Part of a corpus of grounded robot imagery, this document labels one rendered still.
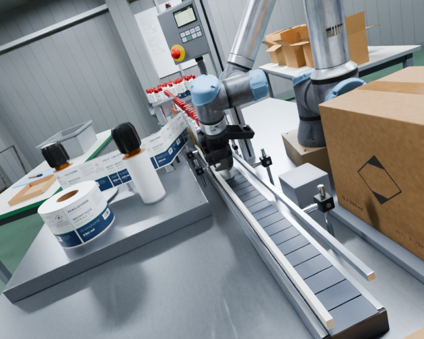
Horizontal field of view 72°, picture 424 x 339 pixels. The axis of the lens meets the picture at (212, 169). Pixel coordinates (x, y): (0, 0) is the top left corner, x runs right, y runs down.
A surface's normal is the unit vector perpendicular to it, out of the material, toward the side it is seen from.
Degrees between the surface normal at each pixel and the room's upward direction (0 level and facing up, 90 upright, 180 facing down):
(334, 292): 0
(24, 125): 90
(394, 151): 90
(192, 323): 0
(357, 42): 91
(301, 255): 0
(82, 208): 90
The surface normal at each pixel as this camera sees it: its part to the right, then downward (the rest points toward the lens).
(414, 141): -0.91, 0.40
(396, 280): -0.33, -0.87
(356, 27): 0.23, 0.47
